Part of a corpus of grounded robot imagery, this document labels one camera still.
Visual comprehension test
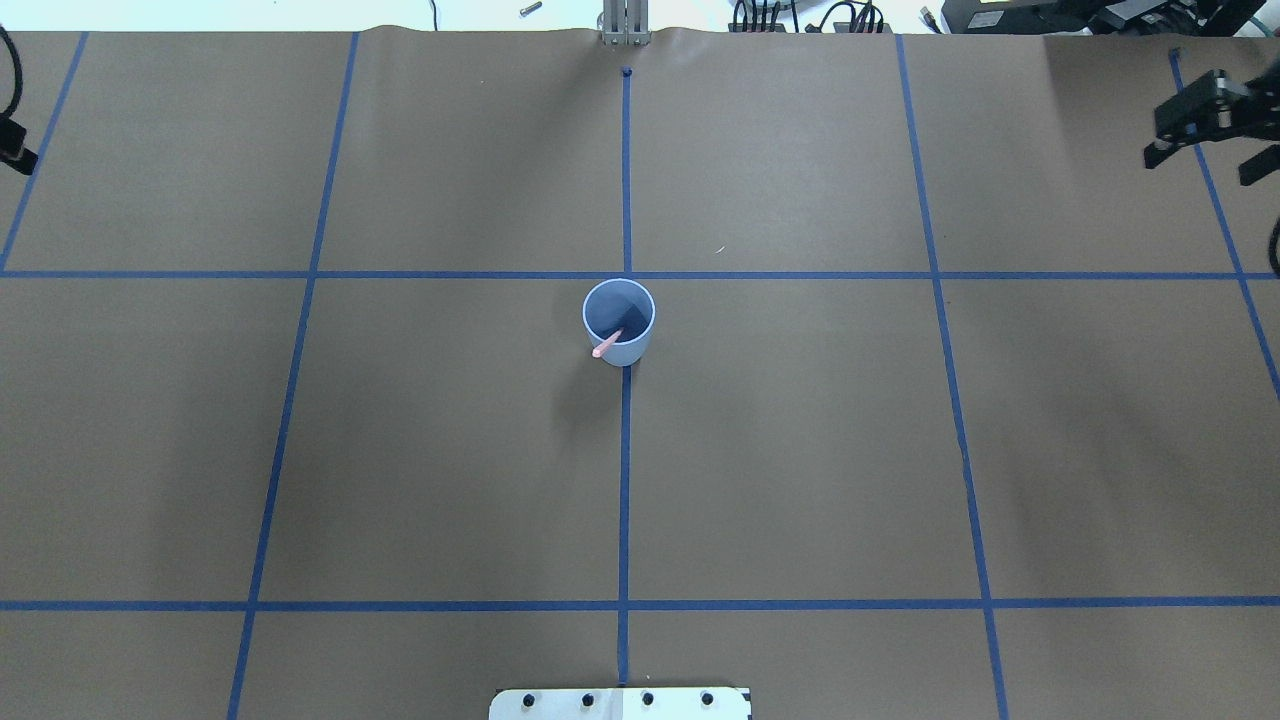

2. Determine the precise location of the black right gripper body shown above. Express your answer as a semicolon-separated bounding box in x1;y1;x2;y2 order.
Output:
1155;68;1279;146

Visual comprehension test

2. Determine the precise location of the pink chopstick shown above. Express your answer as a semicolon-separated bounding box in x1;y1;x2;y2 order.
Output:
591;328;625;359

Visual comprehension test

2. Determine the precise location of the second robot arm left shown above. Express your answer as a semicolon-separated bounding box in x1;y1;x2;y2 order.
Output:
1;28;1201;176

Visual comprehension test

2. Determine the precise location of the black laptop on stand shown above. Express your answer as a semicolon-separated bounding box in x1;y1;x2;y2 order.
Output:
941;1;1266;37

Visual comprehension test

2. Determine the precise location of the brown paper table mat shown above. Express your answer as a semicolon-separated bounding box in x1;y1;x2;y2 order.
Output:
3;27;1277;719

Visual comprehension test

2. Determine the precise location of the black orange usb hub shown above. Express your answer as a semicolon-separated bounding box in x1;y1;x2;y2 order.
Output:
727;1;800;33

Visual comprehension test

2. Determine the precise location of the aluminium frame post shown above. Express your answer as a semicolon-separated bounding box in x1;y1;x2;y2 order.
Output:
598;0;652;47

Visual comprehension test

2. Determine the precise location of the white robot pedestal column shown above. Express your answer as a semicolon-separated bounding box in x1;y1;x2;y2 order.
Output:
488;685;753;719

